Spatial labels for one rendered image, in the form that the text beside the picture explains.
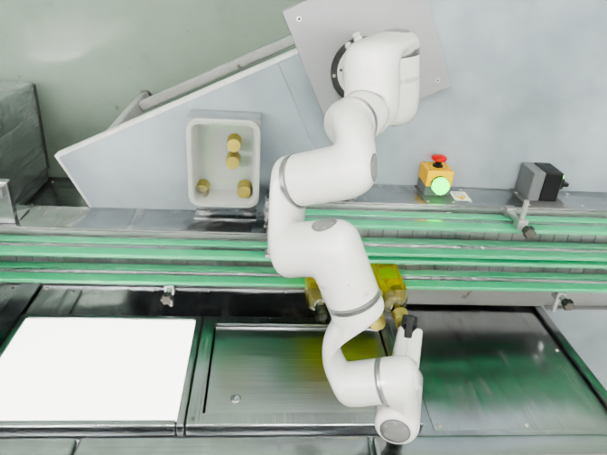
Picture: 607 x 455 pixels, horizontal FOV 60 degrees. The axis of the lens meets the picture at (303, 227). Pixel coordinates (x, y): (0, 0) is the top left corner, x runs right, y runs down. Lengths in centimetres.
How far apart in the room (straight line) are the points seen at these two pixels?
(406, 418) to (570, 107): 95
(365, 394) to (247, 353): 43
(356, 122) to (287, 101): 58
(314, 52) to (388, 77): 41
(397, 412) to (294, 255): 32
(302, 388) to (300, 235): 49
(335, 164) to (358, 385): 36
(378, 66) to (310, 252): 33
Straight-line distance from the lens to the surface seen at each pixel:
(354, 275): 75
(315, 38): 127
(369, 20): 129
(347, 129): 76
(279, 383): 117
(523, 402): 132
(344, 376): 89
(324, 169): 76
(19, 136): 203
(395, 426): 92
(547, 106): 151
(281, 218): 80
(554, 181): 150
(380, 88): 89
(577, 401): 138
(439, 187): 136
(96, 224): 140
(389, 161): 141
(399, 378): 86
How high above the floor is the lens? 204
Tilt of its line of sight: 62 degrees down
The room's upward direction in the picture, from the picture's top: 172 degrees clockwise
